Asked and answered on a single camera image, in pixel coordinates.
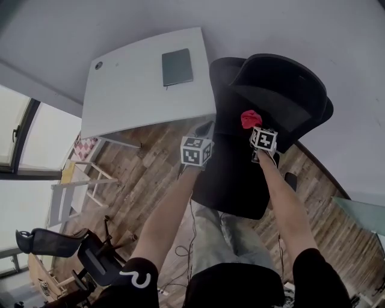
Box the black mesh office chair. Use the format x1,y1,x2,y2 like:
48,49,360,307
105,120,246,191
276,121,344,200
14,214,134,298

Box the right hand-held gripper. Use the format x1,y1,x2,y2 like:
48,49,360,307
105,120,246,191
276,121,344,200
248,126,279,165

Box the person's light grey trousers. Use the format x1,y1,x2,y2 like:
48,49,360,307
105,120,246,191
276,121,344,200
190,199,274,278

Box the thin dark gripper cable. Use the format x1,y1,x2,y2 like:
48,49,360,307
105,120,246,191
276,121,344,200
277,233,286,278

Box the black framed window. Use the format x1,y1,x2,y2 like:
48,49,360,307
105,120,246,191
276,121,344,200
0,83,84,263

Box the white curved desk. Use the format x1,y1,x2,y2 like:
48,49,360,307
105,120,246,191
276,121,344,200
80,26,218,149

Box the yellow flat board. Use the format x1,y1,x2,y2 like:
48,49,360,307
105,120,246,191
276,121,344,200
61,160,76,185

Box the pink checkered bag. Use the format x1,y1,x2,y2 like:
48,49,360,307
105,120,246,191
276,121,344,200
73,136,99,162

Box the person's left forearm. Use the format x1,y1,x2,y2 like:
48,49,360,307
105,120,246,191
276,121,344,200
131,166,200,269

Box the person's right forearm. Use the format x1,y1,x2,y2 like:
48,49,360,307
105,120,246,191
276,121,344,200
256,149,320,257

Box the black chair headrest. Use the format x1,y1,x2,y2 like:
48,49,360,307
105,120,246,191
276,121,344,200
229,53,329,134

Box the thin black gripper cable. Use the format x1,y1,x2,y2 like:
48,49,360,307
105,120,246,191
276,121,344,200
173,191,199,284

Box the person's black shirt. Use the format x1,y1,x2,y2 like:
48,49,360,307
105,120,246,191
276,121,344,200
98,247,353,308

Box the dark green notebook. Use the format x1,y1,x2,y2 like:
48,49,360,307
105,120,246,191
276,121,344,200
161,48,194,88

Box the white wooden chair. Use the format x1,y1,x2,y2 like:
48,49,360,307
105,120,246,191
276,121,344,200
46,160,120,229

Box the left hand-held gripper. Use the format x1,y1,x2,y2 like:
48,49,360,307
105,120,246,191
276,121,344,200
179,120,217,171

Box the red cloth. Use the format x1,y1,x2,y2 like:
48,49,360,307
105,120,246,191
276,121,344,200
240,109,263,131

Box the frosted glass door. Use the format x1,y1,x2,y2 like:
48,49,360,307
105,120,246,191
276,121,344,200
330,195,385,239

